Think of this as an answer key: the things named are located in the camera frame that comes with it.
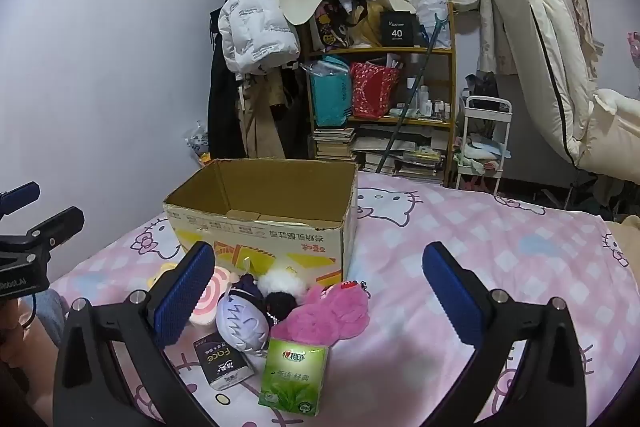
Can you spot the red gift bag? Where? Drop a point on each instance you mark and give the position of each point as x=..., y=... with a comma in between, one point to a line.
x=371, y=88

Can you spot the stack of books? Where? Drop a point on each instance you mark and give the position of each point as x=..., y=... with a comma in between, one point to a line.
x=334, y=144

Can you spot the teal storage bag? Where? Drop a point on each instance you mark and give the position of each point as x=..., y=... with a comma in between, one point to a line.
x=331, y=91

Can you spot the open cardboard box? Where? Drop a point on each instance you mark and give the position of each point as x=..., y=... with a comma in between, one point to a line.
x=264, y=214

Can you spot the black Face tissue pack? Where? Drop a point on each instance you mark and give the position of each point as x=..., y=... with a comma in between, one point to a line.
x=223, y=366

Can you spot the green tissue pack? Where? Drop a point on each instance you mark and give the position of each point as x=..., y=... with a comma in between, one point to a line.
x=293, y=377

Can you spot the wooden bookshelf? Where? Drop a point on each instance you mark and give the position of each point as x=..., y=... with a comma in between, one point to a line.
x=423, y=148

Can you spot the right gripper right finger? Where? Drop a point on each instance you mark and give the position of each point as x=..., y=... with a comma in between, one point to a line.
x=548, y=387

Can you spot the person's left hand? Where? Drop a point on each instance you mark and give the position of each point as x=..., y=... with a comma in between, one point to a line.
x=13, y=347

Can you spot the pink plush bear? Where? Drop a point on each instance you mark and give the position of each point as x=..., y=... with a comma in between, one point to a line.
x=338, y=312

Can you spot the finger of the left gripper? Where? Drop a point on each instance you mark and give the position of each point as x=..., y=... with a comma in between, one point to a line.
x=49, y=234
x=19, y=198

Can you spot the white puffer jacket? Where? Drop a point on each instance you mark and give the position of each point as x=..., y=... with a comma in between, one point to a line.
x=256, y=36

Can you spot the black white pompom plush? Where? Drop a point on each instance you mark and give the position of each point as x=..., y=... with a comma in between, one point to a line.
x=283, y=291

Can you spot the plastic bag of toys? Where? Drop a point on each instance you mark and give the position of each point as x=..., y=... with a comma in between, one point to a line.
x=197, y=141

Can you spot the pink swirl yellow plush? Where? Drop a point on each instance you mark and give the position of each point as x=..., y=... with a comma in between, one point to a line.
x=205, y=310

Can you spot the cream folded mattress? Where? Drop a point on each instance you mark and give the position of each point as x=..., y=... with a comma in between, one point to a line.
x=591, y=128

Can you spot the black box marked 40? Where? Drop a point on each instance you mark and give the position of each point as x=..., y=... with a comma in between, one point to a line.
x=397, y=28

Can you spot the purple haired plush doll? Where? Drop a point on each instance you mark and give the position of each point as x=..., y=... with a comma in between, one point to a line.
x=242, y=319

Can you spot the green pole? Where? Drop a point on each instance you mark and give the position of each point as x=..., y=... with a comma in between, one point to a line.
x=431, y=40

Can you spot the black hanging coat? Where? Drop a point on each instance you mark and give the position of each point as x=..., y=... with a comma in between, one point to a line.
x=224, y=134

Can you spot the white rolling cart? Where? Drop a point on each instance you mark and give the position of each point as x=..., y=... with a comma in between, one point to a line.
x=483, y=147

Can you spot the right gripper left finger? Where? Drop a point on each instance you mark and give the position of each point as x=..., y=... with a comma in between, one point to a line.
x=90, y=387

